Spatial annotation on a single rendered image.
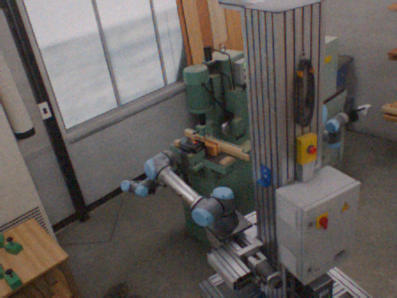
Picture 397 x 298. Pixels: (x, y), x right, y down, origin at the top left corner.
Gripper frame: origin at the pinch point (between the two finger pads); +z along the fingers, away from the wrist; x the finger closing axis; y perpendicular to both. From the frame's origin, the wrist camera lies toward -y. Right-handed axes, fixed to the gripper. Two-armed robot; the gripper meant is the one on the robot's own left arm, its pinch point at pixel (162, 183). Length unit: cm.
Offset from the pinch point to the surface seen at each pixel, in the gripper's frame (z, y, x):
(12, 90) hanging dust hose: -81, -39, -97
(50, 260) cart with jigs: -67, 62, -20
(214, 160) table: 14.5, -27.7, 31.5
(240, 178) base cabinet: 51, -15, 31
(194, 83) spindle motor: -6, -77, 14
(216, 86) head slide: 14, -79, 16
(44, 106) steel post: -51, -30, -105
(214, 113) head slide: 22, -59, 14
